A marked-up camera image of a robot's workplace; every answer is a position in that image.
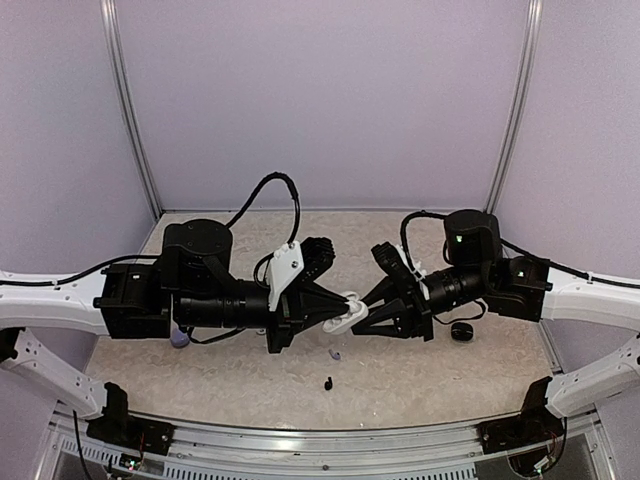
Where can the aluminium corner post left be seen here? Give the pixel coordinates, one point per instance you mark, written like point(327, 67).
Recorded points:
point(117, 61)

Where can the black earbud charging case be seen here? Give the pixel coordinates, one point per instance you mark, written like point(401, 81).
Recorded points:
point(462, 332)

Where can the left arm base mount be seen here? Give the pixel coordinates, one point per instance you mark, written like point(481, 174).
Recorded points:
point(116, 426)

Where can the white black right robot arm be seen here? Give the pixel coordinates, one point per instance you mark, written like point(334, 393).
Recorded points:
point(524, 287)

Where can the aluminium front rail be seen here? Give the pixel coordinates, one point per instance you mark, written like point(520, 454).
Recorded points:
point(208, 451)

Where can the aluminium corner post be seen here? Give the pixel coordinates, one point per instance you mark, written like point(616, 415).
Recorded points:
point(117, 61)
point(518, 103)

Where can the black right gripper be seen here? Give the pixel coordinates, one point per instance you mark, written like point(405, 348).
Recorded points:
point(412, 313)

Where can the aluminium corner post right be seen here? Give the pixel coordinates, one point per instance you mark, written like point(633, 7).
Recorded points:
point(518, 103)

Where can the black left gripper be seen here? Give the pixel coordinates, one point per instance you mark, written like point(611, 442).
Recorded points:
point(302, 298)

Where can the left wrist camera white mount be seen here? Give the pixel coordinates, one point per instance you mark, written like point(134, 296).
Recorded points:
point(286, 264)

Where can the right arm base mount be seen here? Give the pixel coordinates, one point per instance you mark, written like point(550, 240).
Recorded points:
point(534, 423)

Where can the purple earbud charging case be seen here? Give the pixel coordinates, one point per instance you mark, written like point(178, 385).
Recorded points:
point(179, 339)

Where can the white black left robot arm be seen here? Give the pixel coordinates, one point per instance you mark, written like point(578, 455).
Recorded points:
point(189, 284)

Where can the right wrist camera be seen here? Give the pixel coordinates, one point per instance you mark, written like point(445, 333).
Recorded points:
point(389, 259)

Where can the white earbud charging case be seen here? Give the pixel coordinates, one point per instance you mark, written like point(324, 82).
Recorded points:
point(357, 311)

